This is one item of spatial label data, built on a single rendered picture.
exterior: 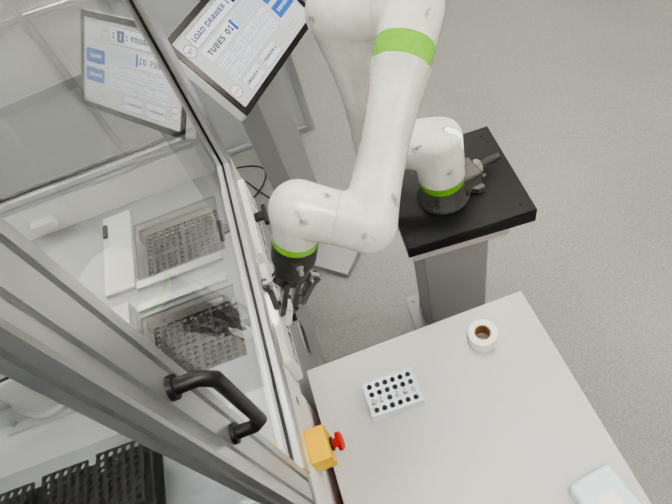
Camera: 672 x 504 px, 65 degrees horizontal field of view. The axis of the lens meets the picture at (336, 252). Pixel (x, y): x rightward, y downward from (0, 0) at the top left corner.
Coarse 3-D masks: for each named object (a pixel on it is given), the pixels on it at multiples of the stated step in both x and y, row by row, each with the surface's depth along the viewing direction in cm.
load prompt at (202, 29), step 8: (216, 0) 163; (224, 0) 164; (232, 0) 166; (208, 8) 160; (216, 8) 162; (224, 8) 164; (208, 16) 160; (216, 16) 162; (224, 16) 163; (200, 24) 158; (208, 24) 160; (216, 24) 161; (192, 32) 156; (200, 32) 158; (208, 32) 159; (192, 40) 156; (200, 40) 157
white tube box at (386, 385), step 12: (396, 372) 123; (408, 372) 124; (372, 384) 123; (384, 384) 126; (396, 384) 122; (408, 384) 122; (372, 396) 125; (384, 396) 121; (408, 396) 120; (420, 396) 119; (372, 408) 120; (384, 408) 122; (396, 408) 119; (408, 408) 120
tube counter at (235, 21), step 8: (248, 0) 169; (240, 8) 167; (248, 8) 169; (232, 16) 165; (240, 16) 166; (248, 16) 168; (224, 24) 163; (232, 24) 164; (240, 24) 166; (232, 32) 164
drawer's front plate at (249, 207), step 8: (240, 184) 150; (240, 192) 149; (248, 192) 153; (248, 200) 146; (248, 208) 145; (256, 208) 158; (248, 216) 143; (248, 224) 141; (256, 224) 144; (256, 232) 139; (256, 240) 138; (256, 248) 136; (264, 248) 142; (264, 256) 136; (272, 272) 142
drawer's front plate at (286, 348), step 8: (264, 264) 133; (264, 272) 131; (272, 312) 124; (280, 320) 123; (280, 328) 122; (280, 336) 120; (288, 336) 126; (280, 344) 119; (288, 344) 121; (288, 352) 118; (296, 352) 129; (288, 360) 117; (288, 368) 119; (296, 368) 120; (296, 376) 123
